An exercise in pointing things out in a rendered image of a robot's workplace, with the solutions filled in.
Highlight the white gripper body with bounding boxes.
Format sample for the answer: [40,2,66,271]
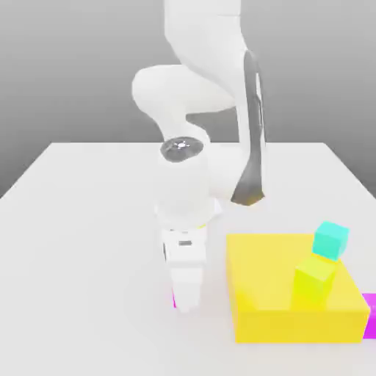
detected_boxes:
[169,259,206,295]

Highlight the large yellow box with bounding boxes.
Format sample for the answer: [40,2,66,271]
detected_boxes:
[225,233,372,344]

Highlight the small lime cube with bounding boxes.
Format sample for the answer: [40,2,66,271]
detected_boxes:
[289,256,338,311]

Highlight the large magenta box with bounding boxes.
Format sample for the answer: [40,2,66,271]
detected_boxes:
[361,292,376,340]

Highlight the small cyan cube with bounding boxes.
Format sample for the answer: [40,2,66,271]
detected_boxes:
[311,221,351,263]

